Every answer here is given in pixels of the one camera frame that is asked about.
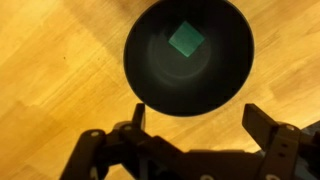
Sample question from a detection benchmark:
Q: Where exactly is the black bowl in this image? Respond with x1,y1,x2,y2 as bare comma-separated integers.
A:
123,0,256,118

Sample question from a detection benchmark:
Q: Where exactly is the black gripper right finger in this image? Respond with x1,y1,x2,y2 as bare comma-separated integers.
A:
241,102,320,180

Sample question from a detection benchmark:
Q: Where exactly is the teal square block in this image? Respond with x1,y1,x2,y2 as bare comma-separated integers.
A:
167,20,206,59

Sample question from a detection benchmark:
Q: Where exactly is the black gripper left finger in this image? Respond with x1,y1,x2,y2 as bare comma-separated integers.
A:
59,102,188,180

